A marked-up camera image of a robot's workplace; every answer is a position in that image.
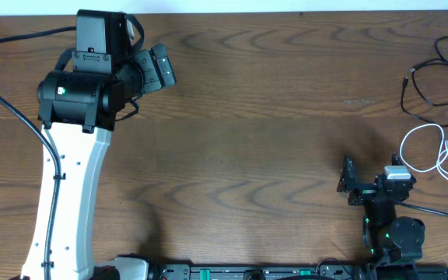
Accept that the white usb cable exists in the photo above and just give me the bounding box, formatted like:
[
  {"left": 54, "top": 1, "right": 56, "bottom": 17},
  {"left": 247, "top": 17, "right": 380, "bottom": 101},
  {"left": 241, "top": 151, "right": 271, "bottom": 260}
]
[{"left": 398, "top": 123, "right": 448, "bottom": 186}]

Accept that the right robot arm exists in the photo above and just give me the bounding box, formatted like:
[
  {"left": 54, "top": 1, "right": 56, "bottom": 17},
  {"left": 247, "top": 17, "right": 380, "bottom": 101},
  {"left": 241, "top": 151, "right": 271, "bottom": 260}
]
[{"left": 337, "top": 154, "right": 425, "bottom": 269}]

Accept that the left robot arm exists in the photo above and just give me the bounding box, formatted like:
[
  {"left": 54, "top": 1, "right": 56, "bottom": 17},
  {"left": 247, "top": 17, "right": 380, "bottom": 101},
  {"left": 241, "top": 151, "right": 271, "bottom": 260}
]
[{"left": 20, "top": 44, "right": 176, "bottom": 279}]

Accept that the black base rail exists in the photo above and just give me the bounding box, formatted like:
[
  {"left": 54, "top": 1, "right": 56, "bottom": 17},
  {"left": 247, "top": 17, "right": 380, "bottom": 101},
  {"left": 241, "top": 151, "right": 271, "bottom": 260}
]
[{"left": 148, "top": 261, "right": 448, "bottom": 280}]

